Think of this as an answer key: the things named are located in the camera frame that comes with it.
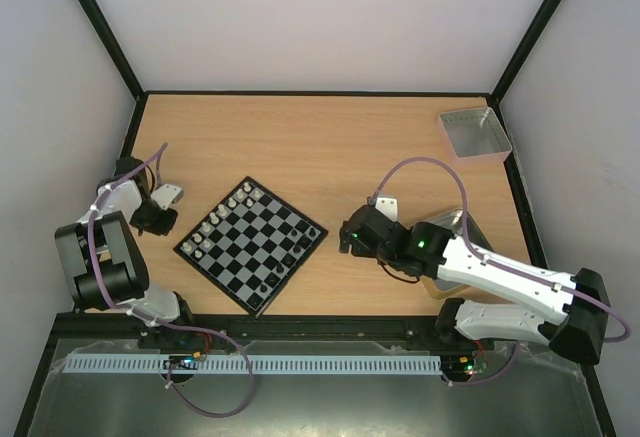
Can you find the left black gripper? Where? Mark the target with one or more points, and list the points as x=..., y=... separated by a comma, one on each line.
x=162, y=229

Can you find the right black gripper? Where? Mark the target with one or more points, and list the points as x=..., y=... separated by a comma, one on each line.
x=351, y=235

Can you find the black chess board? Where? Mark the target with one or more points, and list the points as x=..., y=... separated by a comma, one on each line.
x=251, y=244

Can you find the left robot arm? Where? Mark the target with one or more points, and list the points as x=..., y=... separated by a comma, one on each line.
x=102, y=263

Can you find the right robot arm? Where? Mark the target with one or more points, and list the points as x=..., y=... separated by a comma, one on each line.
x=565, y=312

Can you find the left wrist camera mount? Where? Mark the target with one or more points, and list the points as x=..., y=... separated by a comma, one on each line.
x=167, y=195

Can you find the black aluminium frame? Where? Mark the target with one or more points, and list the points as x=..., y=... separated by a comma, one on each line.
x=318, y=151

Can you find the grey slotted cable duct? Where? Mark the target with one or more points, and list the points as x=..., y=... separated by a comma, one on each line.
x=261, y=364

